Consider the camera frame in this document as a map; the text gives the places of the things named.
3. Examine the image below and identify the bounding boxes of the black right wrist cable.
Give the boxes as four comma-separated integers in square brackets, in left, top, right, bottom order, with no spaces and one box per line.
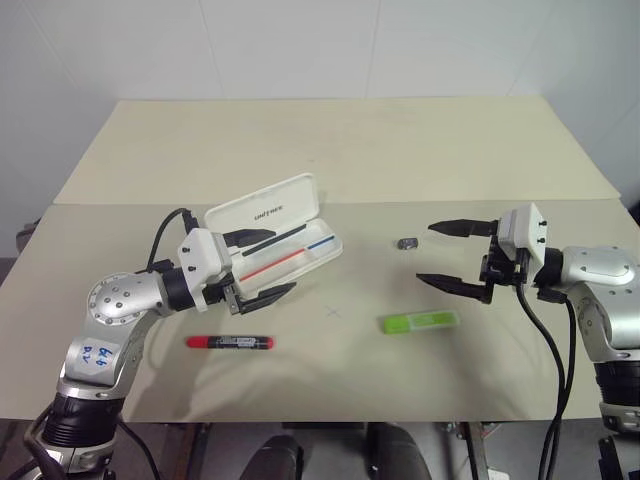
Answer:
[515,282,569,480]
[538,287,582,480]

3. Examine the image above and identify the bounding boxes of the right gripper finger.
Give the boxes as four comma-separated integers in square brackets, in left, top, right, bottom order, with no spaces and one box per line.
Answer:
[427,218,502,238]
[415,272,494,305]

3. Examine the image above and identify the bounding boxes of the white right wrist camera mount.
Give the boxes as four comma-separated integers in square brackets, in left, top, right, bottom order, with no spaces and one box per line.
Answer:
[499,202,550,274]

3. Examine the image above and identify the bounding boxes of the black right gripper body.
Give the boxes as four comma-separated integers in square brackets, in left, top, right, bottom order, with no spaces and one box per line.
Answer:
[478,233,533,289]

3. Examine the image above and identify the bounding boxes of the grey chair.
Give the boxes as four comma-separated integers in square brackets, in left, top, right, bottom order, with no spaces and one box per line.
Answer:
[12,216,44,262]

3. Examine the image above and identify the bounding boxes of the white hinged pencil case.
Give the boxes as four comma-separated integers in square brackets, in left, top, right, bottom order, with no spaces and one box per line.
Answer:
[203,172,345,304]

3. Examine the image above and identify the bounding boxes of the thin red pen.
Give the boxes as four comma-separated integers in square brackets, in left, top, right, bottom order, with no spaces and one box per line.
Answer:
[233,248,306,283]

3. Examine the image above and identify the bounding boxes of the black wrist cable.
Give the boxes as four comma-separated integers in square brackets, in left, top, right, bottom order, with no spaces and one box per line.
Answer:
[538,287,582,480]
[147,208,201,275]
[515,282,569,480]

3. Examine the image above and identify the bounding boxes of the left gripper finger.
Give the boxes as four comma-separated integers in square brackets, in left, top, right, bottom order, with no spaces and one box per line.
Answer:
[235,281,298,317]
[223,228,277,250]

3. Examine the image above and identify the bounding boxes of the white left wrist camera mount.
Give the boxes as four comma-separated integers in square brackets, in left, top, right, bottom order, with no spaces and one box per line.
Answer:
[176,228,235,315]

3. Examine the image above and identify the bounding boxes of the dark rounded shape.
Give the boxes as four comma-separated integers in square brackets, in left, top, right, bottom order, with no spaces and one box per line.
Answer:
[243,432,307,480]
[366,422,437,480]

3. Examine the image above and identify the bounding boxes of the red marker with black label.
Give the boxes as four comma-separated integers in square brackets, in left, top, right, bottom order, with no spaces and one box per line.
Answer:
[186,334,277,351]

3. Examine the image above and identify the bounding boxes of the thin black pen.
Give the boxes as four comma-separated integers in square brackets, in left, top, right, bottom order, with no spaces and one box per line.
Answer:
[242,224,308,257]

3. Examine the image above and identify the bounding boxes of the thin black robot body cable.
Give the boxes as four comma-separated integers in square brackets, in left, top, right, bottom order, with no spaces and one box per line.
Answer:
[115,420,162,480]

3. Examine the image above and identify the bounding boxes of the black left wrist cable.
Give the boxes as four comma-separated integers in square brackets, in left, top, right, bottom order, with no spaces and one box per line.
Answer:
[147,208,201,275]

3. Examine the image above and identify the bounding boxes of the metal table leg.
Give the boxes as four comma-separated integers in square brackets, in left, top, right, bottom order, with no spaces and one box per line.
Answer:
[166,423,212,480]
[439,421,504,480]

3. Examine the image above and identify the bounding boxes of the green highlighter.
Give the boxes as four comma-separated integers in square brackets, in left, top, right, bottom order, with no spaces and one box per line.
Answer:
[382,310,460,335]

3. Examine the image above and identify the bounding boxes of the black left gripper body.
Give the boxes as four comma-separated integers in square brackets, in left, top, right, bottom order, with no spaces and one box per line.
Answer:
[202,231,247,318]

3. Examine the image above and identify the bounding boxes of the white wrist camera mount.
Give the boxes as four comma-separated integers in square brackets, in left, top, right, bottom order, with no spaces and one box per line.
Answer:
[176,228,235,315]
[499,202,550,274]

